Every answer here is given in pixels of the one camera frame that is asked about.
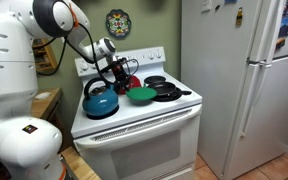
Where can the red oven mitt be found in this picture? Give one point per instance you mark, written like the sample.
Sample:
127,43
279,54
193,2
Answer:
135,81

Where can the colourful decorative wall plate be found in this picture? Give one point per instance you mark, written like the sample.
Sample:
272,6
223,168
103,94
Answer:
118,23

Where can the wooden wall shelf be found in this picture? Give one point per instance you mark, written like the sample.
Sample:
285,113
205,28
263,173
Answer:
45,56

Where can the white refrigerator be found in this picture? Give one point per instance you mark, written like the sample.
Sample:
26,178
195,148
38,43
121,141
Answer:
224,83

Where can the blue paper sheet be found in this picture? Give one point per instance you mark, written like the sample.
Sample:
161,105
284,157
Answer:
230,1

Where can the yellow bottle-shaped magnet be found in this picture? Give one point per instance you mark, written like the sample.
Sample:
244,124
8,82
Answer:
239,16

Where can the small black coil burner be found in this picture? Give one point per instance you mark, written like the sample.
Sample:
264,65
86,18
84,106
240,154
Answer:
169,97
154,79

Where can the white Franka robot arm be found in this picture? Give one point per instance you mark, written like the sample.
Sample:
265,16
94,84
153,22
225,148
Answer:
10,100

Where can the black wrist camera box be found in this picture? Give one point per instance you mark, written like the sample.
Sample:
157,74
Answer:
107,67

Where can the white electric stove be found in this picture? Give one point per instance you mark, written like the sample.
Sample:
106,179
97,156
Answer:
144,150

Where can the dark wooden side table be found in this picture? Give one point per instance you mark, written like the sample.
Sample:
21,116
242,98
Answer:
45,103

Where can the light wooden robot table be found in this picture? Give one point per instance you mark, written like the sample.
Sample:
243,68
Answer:
80,165

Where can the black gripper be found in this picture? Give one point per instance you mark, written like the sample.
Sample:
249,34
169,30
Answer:
119,70

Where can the round green mat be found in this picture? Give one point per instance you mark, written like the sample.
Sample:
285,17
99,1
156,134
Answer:
142,94

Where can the white stove knob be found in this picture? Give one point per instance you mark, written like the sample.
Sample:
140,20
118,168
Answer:
134,58
159,54
151,55
84,66

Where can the white paper note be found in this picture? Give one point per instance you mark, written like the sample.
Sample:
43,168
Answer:
206,5

